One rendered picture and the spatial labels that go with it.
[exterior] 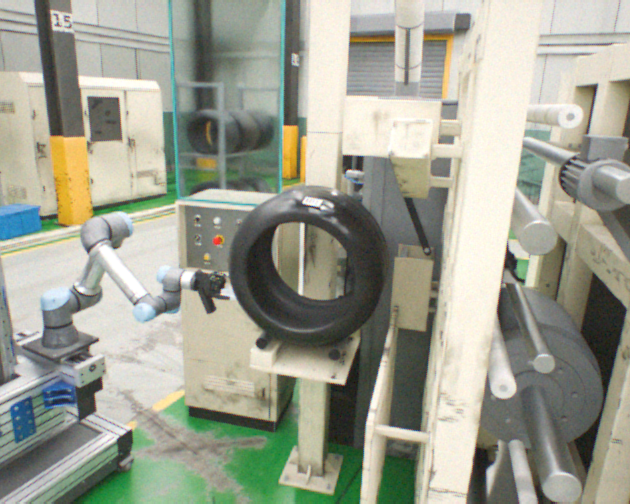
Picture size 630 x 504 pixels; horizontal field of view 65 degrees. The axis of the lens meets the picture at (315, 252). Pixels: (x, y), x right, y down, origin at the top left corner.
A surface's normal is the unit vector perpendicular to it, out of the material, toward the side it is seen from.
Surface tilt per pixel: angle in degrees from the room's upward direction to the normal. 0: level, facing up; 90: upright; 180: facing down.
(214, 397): 90
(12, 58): 90
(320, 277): 90
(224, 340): 91
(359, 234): 61
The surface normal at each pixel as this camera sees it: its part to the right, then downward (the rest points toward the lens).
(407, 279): -0.24, 0.28
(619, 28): -0.48, 0.24
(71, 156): 0.88, 0.17
